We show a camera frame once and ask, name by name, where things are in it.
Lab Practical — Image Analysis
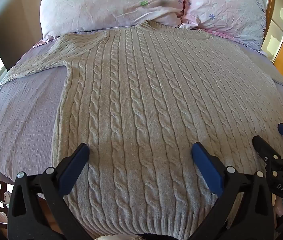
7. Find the person's right hand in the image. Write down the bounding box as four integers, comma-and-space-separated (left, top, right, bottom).
275, 197, 283, 217

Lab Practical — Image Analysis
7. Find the beige cable knit sweater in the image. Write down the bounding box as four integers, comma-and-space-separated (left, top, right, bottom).
0, 21, 283, 239

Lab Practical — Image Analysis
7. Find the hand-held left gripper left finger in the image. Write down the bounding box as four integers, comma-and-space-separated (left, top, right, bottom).
8, 143, 93, 240

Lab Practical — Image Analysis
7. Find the lavender bed sheet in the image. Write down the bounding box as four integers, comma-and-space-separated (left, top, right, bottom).
0, 30, 283, 205

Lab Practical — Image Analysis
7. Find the pink floral pillow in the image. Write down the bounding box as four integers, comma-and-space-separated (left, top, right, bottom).
179, 0, 267, 52

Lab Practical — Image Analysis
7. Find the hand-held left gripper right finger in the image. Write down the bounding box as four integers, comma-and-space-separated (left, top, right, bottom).
191, 142, 274, 240

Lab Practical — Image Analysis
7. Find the white floral pillow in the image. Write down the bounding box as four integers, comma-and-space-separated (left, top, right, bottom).
39, 0, 189, 42

